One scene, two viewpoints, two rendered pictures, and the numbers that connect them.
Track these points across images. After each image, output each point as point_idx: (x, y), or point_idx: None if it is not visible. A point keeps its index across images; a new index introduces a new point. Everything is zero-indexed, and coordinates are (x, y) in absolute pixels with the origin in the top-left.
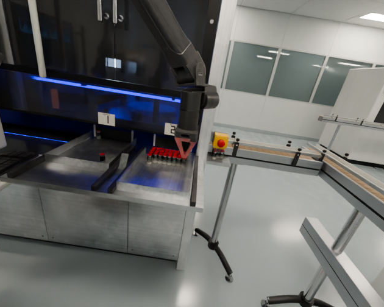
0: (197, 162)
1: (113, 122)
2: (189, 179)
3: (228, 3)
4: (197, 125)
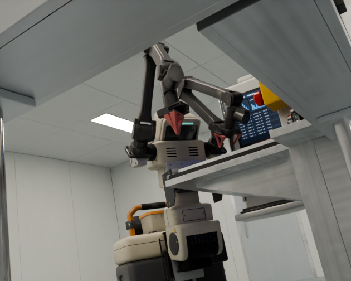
0: (261, 145)
1: None
2: None
3: None
4: (165, 103)
